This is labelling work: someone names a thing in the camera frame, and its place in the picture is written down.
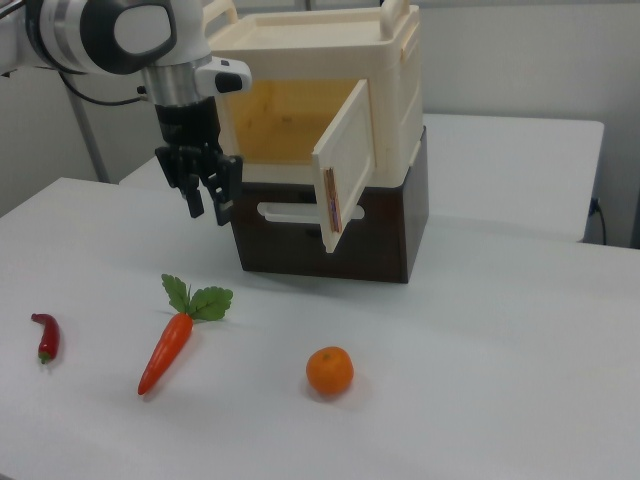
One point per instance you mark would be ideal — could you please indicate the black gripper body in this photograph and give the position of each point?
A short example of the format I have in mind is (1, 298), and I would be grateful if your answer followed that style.
(186, 122)

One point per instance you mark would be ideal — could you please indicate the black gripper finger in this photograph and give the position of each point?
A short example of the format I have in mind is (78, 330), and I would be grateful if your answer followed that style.
(186, 175)
(225, 180)

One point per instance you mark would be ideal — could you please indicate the cream cabinet door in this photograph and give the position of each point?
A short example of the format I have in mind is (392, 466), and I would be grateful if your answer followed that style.
(350, 150)

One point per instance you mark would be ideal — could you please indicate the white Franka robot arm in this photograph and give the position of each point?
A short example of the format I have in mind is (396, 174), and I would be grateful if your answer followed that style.
(75, 30)

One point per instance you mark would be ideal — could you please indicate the brown door latch strip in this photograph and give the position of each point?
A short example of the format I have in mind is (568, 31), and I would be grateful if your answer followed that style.
(332, 200)

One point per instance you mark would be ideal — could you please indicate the cream plastic cabinet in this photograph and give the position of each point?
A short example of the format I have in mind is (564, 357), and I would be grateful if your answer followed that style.
(400, 125)

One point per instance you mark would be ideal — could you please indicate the dark brown drawer box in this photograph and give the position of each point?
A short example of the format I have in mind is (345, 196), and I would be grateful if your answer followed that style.
(380, 240)

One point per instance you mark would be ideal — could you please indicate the orange toy carrot with leaves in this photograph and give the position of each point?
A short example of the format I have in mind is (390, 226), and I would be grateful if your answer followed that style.
(167, 345)

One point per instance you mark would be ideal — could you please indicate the red toy chili pepper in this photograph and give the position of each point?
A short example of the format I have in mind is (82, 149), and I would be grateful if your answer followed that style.
(50, 337)

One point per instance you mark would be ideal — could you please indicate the orange toy mandarin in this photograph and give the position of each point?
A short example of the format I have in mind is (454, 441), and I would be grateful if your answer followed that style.
(330, 371)

